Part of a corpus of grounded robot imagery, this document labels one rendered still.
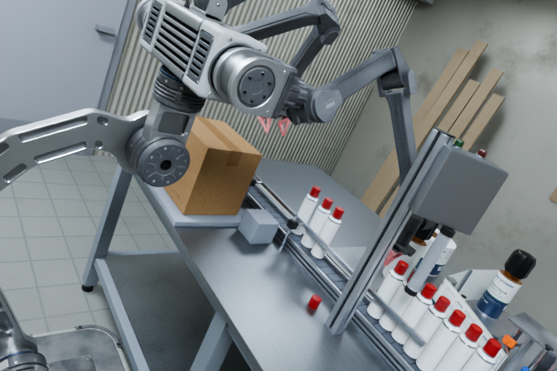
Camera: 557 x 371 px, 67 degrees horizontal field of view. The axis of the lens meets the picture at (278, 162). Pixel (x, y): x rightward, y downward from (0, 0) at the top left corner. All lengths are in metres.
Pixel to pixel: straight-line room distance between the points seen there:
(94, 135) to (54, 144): 0.09
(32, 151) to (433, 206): 1.00
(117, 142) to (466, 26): 4.21
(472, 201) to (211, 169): 0.83
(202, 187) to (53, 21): 2.09
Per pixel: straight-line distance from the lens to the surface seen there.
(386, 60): 1.26
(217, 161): 1.48
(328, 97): 1.02
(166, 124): 1.16
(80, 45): 3.40
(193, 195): 1.51
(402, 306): 1.39
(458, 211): 1.18
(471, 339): 1.30
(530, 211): 4.40
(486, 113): 4.36
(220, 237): 1.54
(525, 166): 4.43
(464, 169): 1.14
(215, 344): 1.36
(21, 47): 3.35
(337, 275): 1.55
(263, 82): 0.89
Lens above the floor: 1.60
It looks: 18 degrees down
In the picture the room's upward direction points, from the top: 24 degrees clockwise
